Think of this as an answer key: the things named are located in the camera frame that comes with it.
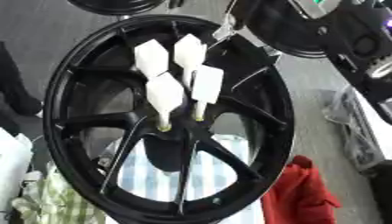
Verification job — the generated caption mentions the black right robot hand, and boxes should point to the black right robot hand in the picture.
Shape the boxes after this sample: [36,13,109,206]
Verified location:
[205,30,284,95]

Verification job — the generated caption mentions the white pin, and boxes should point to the white pin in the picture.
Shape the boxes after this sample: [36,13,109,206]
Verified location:
[133,38,172,80]
[171,32,210,90]
[143,72,186,133]
[190,64,226,123]

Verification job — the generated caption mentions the black round wheel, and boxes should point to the black round wheel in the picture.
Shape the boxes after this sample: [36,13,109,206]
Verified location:
[66,0,167,17]
[241,0,361,59]

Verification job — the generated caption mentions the black spoked wheel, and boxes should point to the black spoked wheel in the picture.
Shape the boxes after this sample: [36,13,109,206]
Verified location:
[43,14,298,224]

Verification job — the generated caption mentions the clear plastic bag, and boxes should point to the clear plastic bag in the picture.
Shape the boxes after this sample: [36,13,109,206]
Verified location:
[321,86,386,173]

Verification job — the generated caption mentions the red cloth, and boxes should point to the red cloth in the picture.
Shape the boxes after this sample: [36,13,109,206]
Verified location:
[260,155,343,224]

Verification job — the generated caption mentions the blue white striped cloth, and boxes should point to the blue white striped cloth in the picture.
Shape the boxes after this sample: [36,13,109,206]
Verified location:
[104,134,267,224]

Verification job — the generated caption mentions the green white checked cloth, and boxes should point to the green white checked cloth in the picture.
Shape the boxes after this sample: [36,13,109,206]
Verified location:
[10,162,108,224]

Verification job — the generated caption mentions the white bag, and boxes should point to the white bag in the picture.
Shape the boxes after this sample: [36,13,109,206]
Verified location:
[0,127,36,212]

